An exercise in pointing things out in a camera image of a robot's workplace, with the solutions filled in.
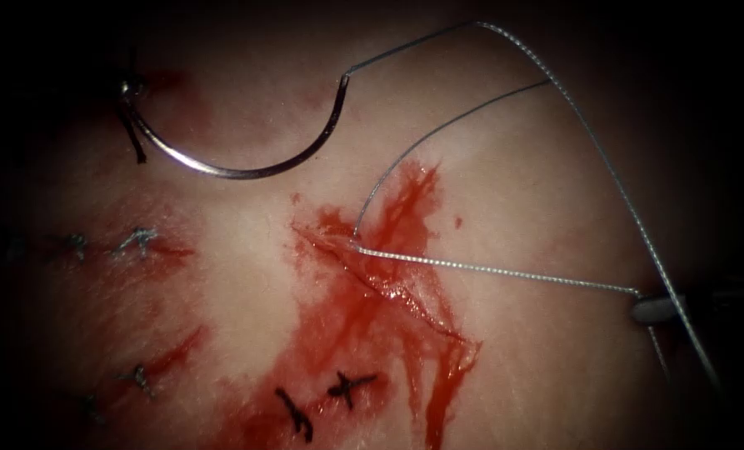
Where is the black stitching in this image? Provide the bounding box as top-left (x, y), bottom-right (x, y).
top-left (273, 370), bottom-right (380, 443)
top-left (116, 104), bottom-right (149, 166)

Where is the blue stitching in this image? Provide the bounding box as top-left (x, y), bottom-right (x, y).
top-left (78, 363), bottom-right (158, 428)
top-left (2, 224), bottom-right (162, 263)

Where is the right arm needle driver jaw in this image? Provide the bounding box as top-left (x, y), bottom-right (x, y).
top-left (632, 295), bottom-right (692, 326)

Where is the right arm needle driver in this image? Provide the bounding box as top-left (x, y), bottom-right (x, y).
top-left (690, 285), bottom-right (744, 319)

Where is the blue thread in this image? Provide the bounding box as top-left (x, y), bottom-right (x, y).
top-left (345, 20), bottom-right (727, 401)

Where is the tissue pad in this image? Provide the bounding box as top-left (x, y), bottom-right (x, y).
top-left (0, 12), bottom-right (744, 450)

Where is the curved steel needle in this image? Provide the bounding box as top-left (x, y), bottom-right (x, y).
top-left (119, 73), bottom-right (352, 181)

